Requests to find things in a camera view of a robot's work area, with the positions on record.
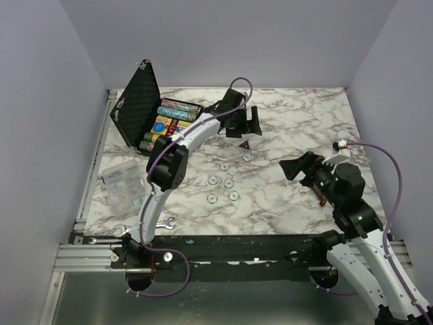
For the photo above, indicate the blue white poker chip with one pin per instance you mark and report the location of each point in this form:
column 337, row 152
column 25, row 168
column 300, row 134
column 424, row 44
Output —
column 213, row 180
column 228, row 183
column 246, row 157
column 212, row 198
column 224, row 166
column 234, row 195

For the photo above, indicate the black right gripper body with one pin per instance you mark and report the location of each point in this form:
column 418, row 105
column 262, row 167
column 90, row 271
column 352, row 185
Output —
column 320, row 175

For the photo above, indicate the clear plastic screw box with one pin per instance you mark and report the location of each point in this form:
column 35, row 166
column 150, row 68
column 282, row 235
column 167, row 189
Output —
column 125, row 187

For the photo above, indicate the red triangular dealer button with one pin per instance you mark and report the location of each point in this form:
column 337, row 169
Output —
column 245, row 145

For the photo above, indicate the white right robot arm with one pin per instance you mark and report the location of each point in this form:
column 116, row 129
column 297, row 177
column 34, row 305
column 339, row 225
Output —
column 360, row 249

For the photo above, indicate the black mounting base plate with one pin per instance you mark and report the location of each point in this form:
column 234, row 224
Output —
column 224, row 259

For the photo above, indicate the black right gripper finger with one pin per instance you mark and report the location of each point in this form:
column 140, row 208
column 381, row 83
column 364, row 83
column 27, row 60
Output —
column 291, row 168
column 309, row 159

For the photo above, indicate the black poker set case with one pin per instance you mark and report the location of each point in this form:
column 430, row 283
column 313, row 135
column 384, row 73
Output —
column 135, row 112

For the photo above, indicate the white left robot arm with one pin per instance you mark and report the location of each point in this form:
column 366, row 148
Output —
column 166, row 167

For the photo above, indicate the red handled tool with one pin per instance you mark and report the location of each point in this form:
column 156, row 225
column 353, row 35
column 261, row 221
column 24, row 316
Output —
column 322, row 199

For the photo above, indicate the aluminium extrusion rail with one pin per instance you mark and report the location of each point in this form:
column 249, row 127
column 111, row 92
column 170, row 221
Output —
column 83, row 258

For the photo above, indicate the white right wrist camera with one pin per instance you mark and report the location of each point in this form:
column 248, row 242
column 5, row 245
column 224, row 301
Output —
column 340, row 153

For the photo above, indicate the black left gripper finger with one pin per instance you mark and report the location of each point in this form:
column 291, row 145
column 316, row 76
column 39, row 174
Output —
column 243, row 128
column 254, row 114

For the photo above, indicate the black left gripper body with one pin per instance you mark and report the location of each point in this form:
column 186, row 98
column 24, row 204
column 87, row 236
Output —
column 239, row 118

